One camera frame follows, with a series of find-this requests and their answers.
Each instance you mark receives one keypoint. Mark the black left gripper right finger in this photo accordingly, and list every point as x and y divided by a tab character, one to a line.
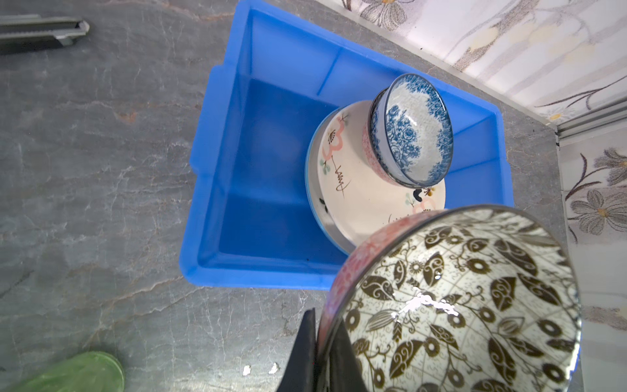
343	362

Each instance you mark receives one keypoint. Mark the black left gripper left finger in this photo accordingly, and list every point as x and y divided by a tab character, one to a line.
299	375

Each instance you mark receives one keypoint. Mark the black white patterned bowl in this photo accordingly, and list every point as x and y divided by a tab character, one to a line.
477	298
372	160

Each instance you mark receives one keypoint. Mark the cream floral plate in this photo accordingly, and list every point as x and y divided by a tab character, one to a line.
357	200

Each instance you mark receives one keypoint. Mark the watermelon pattern white plate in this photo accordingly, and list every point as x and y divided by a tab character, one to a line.
315	197

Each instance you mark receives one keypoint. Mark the blue floral bowl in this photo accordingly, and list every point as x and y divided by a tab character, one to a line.
409	133

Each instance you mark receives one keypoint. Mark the blue plastic bin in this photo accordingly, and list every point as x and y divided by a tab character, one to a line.
250	222

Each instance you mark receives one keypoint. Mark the green glass cup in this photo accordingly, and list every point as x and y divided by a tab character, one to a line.
89	371

